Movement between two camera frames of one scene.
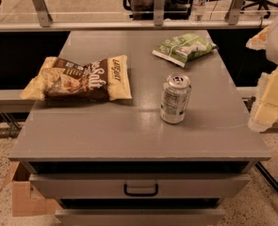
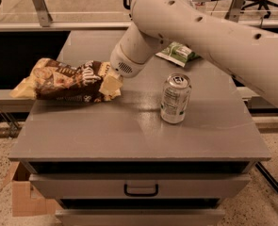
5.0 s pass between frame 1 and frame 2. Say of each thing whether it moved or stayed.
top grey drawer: stayed
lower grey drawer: stayed
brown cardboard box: stayed
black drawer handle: stayed
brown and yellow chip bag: moved
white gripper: moved
